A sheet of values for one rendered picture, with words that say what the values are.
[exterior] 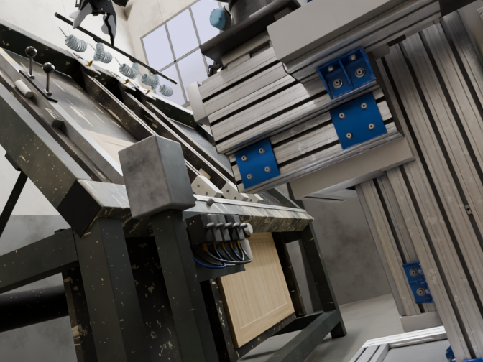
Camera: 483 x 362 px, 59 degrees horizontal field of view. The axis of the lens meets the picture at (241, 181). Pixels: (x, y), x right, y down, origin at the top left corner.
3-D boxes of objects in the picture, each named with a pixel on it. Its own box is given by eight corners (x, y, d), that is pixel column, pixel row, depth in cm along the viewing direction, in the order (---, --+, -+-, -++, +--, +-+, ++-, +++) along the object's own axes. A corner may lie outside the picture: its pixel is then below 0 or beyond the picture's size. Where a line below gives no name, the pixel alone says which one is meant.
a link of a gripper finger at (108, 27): (108, 43, 141) (99, 14, 136) (121, 42, 138) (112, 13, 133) (102, 46, 139) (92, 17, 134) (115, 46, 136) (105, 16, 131)
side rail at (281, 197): (290, 220, 306) (299, 208, 304) (190, 134, 347) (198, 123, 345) (292, 220, 313) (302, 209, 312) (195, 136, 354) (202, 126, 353)
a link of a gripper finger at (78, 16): (63, 29, 126) (82, 12, 131) (76, 29, 123) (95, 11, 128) (57, 20, 124) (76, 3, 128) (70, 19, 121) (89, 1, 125)
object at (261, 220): (80, 240, 108) (103, 207, 106) (54, 210, 113) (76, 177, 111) (305, 230, 309) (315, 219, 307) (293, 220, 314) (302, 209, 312)
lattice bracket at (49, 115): (50, 126, 146) (54, 118, 145) (39, 114, 148) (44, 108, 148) (60, 128, 150) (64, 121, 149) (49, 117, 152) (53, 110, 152)
